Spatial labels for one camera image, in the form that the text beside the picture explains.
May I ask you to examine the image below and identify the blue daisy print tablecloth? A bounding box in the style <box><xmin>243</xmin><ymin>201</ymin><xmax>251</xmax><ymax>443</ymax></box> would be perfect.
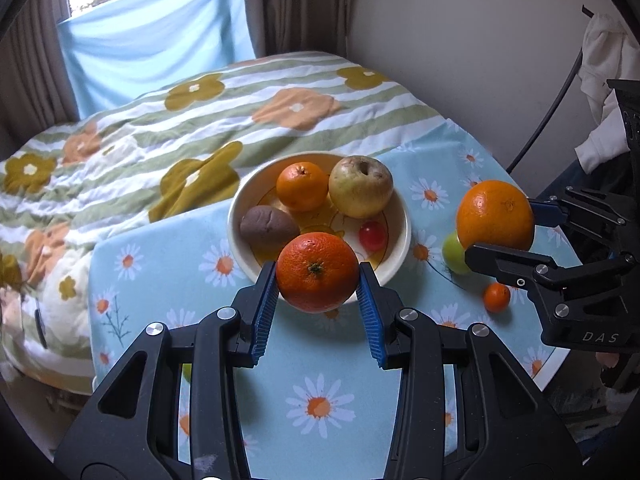
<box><xmin>87</xmin><ymin>132</ymin><xmax>583</xmax><ymax>466</ymax></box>

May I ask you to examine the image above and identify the medium orange mandarin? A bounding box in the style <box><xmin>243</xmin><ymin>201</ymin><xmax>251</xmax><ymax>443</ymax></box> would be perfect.
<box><xmin>276</xmin><ymin>161</ymin><xmax>329</xmax><ymax>212</ymax></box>

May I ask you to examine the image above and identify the striped floral blanket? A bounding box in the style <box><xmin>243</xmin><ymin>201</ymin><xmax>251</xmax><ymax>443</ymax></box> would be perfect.
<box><xmin>0</xmin><ymin>50</ymin><xmax>448</xmax><ymax>396</ymax></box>

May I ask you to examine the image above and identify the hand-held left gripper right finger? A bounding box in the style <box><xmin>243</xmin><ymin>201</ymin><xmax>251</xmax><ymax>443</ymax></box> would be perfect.
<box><xmin>357</xmin><ymin>261</ymin><xmax>586</xmax><ymax>480</ymax></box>

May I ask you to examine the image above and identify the black curved cable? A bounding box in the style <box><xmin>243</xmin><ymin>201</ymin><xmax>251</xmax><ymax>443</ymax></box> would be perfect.
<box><xmin>507</xmin><ymin>47</ymin><xmax>586</xmax><ymax>173</ymax></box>

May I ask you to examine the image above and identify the brown kiwi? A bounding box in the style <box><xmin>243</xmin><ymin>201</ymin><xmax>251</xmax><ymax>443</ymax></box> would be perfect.
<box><xmin>240</xmin><ymin>205</ymin><xmax>301</xmax><ymax>252</ymax></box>

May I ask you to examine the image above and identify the deep orange mandarin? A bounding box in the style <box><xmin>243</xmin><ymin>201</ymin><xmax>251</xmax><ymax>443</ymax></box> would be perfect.
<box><xmin>276</xmin><ymin>232</ymin><xmax>360</xmax><ymax>314</ymax></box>

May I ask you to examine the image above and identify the light blue window cloth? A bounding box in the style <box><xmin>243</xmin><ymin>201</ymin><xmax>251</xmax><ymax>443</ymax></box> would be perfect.
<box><xmin>56</xmin><ymin>0</ymin><xmax>258</xmax><ymax>122</ymax></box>

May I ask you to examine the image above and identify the cream bear print bowl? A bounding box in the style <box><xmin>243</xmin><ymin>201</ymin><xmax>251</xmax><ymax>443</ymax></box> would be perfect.
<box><xmin>227</xmin><ymin>151</ymin><xmax>412</xmax><ymax>297</ymax></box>

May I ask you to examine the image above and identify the dark cloth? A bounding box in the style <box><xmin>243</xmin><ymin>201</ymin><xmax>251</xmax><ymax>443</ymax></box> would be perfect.
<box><xmin>530</xmin><ymin>147</ymin><xmax>631</xmax><ymax>211</ymax></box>

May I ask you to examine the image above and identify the white garment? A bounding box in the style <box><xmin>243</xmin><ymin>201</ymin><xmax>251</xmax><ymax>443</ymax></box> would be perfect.
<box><xmin>574</xmin><ymin>12</ymin><xmax>636</xmax><ymax>173</ymax></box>

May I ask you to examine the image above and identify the brown curtain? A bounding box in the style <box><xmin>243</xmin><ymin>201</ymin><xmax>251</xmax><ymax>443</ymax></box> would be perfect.
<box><xmin>0</xmin><ymin>0</ymin><xmax>81</xmax><ymax>166</ymax></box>
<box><xmin>242</xmin><ymin>0</ymin><xmax>353</xmax><ymax>58</ymax></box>

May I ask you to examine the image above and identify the wrinkled yellow apple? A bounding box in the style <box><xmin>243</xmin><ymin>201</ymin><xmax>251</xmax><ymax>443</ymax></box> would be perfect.
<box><xmin>328</xmin><ymin>155</ymin><xmax>394</xmax><ymax>219</ymax></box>

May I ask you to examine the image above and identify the large orange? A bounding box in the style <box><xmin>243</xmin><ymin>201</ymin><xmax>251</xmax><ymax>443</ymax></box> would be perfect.
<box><xmin>456</xmin><ymin>180</ymin><xmax>536</xmax><ymax>252</ymax></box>

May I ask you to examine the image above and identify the red cherry tomato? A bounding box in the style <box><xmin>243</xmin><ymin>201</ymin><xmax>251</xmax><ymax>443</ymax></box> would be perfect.
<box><xmin>359</xmin><ymin>221</ymin><xmax>387</xmax><ymax>255</ymax></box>

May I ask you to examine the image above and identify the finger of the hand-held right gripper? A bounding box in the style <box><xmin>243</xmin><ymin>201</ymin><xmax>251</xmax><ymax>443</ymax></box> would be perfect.
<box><xmin>464</xmin><ymin>242</ymin><xmax>628</xmax><ymax>292</ymax></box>
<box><xmin>530</xmin><ymin>187</ymin><xmax>626</xmax><ymax>229</ymax></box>

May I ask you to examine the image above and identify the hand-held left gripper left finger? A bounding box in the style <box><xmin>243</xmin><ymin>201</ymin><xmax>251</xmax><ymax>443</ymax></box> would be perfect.
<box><xmin>52</xmin><ymin>261</ymin><xmax>280</xmax><ymax>480</ymax></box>

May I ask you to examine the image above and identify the small tangerine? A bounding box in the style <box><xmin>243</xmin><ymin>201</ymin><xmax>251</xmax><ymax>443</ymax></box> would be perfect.
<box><xmin>483</xmin><ymin>282</ymin><xmax>512</xmax><ymax>313</ymax></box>

